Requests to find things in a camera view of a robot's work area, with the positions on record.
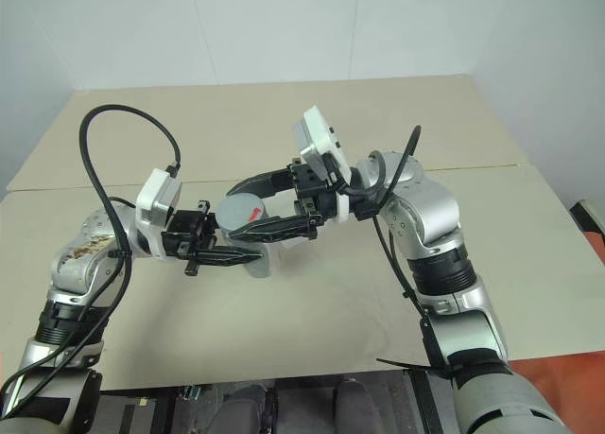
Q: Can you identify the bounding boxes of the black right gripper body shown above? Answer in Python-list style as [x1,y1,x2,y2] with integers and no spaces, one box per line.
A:
[287,161,341,242]

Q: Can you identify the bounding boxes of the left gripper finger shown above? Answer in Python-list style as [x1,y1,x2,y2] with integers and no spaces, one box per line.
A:
[195,246,264,268]

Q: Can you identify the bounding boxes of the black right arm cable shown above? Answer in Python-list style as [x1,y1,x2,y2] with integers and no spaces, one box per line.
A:
[325,124,458,376]

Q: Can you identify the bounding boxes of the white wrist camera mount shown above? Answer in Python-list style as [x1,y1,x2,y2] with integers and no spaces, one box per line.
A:
[290,105,354,225]
[135,167,183,261]

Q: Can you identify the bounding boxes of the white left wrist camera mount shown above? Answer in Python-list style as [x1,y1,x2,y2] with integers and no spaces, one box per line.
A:
[135,167,183,261]

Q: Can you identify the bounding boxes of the grey jar lid red mark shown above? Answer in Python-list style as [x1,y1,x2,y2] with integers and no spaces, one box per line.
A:
[216,192,269,234]

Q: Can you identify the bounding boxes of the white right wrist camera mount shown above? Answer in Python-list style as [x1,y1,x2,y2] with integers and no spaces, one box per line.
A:
[290,105,354,225]

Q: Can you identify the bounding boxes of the black flat platform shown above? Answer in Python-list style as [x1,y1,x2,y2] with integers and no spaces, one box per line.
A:
[96,390,177,434]

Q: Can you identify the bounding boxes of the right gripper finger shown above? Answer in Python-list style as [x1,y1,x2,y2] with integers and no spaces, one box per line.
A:
[227,165,298,199]
[228,214,316,244]

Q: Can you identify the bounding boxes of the dark rounded shape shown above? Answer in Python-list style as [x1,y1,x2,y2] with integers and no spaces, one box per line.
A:
[219,381,278,434]

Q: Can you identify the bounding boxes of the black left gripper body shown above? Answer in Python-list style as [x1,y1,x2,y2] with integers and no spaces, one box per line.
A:
[162,199,219,278]

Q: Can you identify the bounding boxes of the red object with black edge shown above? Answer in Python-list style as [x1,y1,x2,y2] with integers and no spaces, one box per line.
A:
[568,199,605,266]

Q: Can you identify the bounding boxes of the translucent white jar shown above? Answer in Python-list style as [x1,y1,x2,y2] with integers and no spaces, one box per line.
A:
[244,200,285,281]

